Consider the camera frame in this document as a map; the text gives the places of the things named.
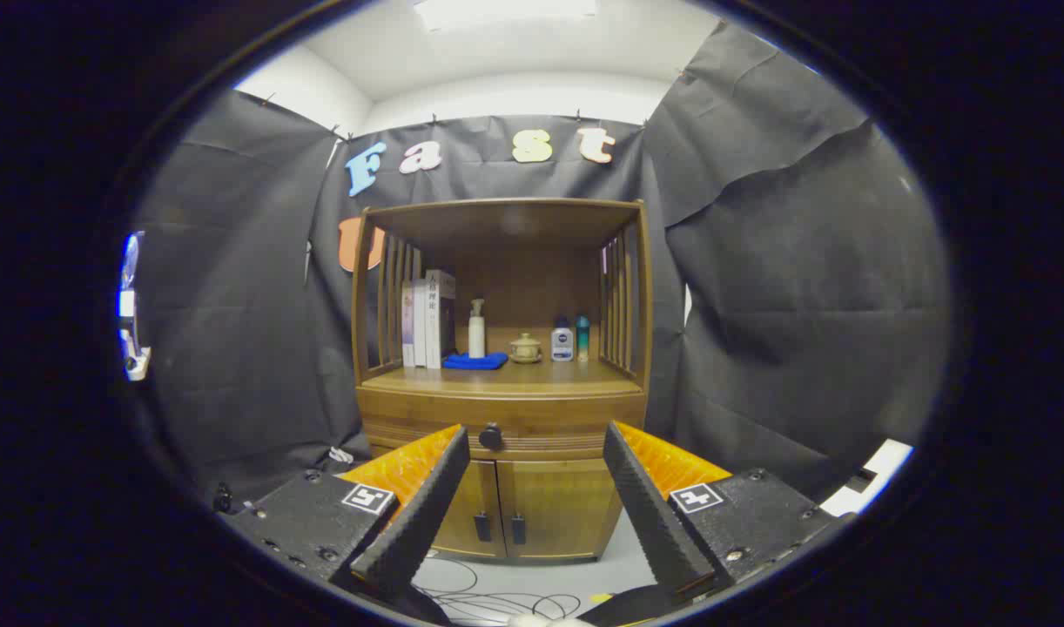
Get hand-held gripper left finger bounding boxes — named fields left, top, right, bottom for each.
left=221, top=424, right=472, bottom=602

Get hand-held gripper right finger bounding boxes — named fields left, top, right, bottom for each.
left=602, top=421, right=855, bottom=606

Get wooden drawer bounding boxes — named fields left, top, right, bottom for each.
left=358, top=392, right=648, bottom=460

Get wooden cabinet door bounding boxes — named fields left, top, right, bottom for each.
left=428, top=460, right=508, bottom=558
left=497, top=459, right=624, bottom=560

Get wooden countertop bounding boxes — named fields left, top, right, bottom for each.
left=362, top=353, right=642, bottom=397

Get wooden cabinet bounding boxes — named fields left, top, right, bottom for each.
left=351, top=198, right=653, bottom=563

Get blue folded cloth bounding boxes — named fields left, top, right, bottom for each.
left=442, top=351, right=509, bottom=371

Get thick white book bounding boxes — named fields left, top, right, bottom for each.
left=425, top=270, right=456, bottom=369

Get white and blue shiny object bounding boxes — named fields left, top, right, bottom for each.
left=118, top=231, right=152, bottom=382

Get black floor cables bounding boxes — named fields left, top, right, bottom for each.
left=414, top=553, right=585, bottom=624

